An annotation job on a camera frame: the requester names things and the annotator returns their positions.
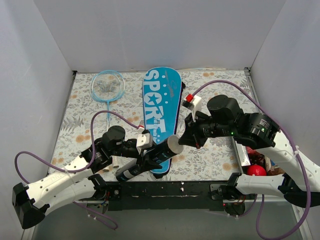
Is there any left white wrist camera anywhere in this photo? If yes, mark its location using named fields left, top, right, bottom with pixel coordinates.
left=136, top=125, right=153, bottom=154

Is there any metal tray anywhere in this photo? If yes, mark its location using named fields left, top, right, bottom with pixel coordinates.
left=232, top=140, right=285, bottom=176

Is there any red ball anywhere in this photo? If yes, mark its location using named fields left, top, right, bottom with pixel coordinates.
left=246, top=165, right=267, bottom=176

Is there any purple cable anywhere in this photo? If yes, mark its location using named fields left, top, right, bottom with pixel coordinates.
left=193, top=80, right=312, bottom=240
left=14, top=110, right=145, bottom=230

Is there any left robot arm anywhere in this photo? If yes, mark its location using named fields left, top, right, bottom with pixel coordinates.
left=12, top=125, right=159, bottom=230

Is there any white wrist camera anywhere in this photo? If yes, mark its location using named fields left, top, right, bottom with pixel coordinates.
left=136, top=125, right=153, bottom=154
left=182, top=94, right=203, bottom=122

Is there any clear plastic tube lid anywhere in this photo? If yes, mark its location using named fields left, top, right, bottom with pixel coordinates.
left=167, top=135, right=184, bottom=155

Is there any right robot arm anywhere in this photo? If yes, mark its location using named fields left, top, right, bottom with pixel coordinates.
left=178, top=94, right=320, bottom=208

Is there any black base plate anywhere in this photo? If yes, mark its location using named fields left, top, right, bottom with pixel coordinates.
left=103, top=180, right=252, bottom=211

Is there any floral table cloth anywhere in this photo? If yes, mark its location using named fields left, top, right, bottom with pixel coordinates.
left=51, top=70, right=256, bottom=181

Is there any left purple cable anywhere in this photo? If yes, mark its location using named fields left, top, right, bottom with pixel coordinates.
left=14, top=110, right=145, bottom=230

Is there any black shuttlecock tube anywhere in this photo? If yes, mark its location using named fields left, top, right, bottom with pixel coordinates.
left=115, top=135, right=184, bottom=182

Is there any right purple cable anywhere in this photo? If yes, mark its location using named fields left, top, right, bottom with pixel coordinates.
left=193, top=80, right=312, bottom=240

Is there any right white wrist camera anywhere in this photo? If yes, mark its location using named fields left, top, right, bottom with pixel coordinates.
left=182, top=94, right=203, bottom=122

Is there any blue sport racket cover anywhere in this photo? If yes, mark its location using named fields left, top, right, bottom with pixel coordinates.
left=142, top=66, right=183, bottom=175

